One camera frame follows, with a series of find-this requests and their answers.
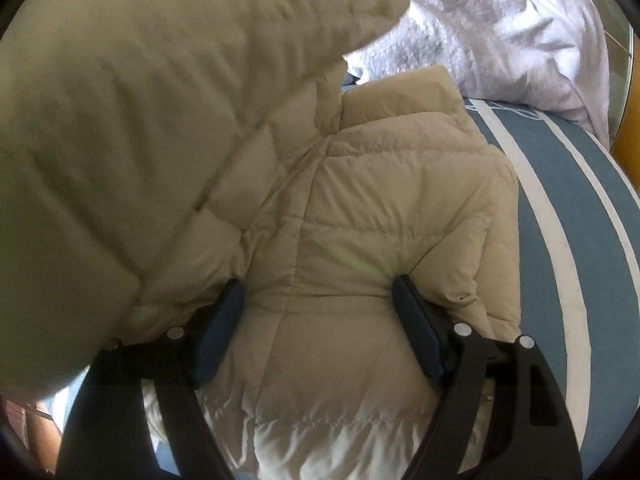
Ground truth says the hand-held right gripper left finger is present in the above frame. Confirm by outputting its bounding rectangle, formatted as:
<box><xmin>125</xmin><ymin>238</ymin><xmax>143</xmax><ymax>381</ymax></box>
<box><xmin>56</xmin><ymin>278</ymin><xmax>235</xmax><ymax>480</ymax></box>

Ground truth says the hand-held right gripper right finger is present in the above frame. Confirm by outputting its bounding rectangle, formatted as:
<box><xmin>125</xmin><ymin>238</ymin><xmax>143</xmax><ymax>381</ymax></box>
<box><xmin>392</xmin><ymin>275</ymin><xmax>584</xmax><ymax>480</ymax></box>

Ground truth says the beige quilted down jacket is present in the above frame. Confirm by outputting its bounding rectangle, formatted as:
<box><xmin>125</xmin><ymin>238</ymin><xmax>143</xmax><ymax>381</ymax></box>
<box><xmin>0</xmin><ymin>0</ymin><xmax>524</xmax><ymax>480</ymax></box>

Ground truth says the blue white striped bed sheet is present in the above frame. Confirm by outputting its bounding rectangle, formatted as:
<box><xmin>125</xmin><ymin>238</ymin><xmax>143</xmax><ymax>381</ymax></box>
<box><xmin>30</xmin><ymin>72</ymin><xmax>640</xmax><ymax>480</ymax></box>

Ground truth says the right lavender pillow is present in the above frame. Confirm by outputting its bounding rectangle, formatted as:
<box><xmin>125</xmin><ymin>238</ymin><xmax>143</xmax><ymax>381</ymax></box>
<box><xmin>342</xmin><ymin>0</ymin><xmax>612</xmax><ymax>147</ymax></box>

